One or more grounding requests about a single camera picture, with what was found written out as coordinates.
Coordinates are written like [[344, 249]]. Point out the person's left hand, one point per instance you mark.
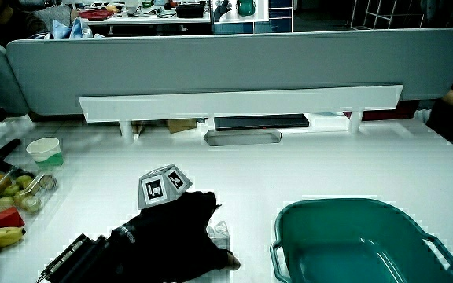
[[171, 239]]

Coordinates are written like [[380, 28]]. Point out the white desk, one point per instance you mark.
[[273, 169]]

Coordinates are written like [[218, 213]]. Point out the white desk shelf riser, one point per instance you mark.
[[234, 102]]

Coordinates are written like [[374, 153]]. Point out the brown cardboard box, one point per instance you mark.
[[181, 126]]

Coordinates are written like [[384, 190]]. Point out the grey metal tray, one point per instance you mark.
[[242, 137]]

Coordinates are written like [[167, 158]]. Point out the clear plastic fruit box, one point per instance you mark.
[[43, 196]]

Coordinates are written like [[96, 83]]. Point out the black keyboard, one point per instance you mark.
[[260, 122]]

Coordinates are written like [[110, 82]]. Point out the white and green paper cup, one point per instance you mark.
[[45, 151]]

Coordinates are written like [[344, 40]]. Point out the green fruit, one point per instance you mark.
[[24, 181], [3, 203], [11, 190]]

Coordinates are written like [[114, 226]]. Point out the red cube block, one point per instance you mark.
[[8, 219]]

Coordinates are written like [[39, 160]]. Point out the green plastic basin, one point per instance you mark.
[[352, 251]]

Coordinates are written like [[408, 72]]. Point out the large grey divider panel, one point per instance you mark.
[[230, 63]]

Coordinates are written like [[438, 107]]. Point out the white background table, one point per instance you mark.
[[148, 19]]

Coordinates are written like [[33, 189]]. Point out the black box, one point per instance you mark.
[[190, 10]]

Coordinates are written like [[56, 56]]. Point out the light blue cloth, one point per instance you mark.
[[71, 29]]

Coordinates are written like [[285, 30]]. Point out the red tray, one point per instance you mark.
[[94, 14]]

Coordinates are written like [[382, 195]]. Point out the green bag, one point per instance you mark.
[[246, 7]]

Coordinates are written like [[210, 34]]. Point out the blue drawer cabinet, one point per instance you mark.
[[277, 17]]

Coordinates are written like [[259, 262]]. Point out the dark red flat object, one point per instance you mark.
[[387, 112]]

